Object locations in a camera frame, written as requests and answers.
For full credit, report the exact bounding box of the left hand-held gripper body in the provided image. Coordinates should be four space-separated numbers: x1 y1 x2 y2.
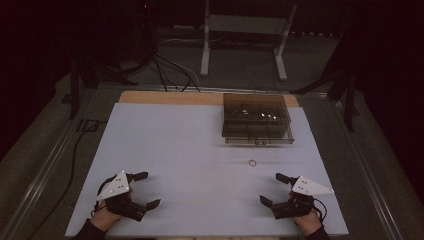
95 170 148 223

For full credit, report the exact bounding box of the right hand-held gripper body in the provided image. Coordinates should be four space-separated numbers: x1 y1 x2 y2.
271 175 335 220

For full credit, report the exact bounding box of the person's left hand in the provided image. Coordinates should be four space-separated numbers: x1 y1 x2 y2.
89 200 123 233

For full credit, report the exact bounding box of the person's right hand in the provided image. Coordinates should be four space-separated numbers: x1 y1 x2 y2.
293 209 324 237

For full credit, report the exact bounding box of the white table mat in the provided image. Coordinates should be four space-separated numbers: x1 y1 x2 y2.
64 102 350 238

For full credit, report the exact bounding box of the brown transparent drawer box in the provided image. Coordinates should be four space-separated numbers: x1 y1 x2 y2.
221 93 296 146

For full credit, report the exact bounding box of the wooden table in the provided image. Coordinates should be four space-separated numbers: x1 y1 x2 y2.
118 90 300 108

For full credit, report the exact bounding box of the black stand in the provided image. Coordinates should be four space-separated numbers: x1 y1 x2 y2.
68 58 101 121
289 33 363 133

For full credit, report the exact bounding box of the white metal stand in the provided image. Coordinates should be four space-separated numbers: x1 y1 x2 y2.
199 0 298 82

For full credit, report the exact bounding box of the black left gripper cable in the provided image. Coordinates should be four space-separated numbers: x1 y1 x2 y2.
91 176 116 218

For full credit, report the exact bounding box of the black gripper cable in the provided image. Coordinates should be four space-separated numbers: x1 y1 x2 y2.
312 197 329 224
91 176 116 218

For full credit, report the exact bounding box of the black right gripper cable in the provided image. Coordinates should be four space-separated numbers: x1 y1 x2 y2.
312 197 329 224

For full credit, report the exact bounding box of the aluminium floor rail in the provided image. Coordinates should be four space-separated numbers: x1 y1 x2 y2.
328 94 406 240
0 88 101 240

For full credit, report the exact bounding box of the black floor cable bundle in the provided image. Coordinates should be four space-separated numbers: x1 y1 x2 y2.
143 49 202 94

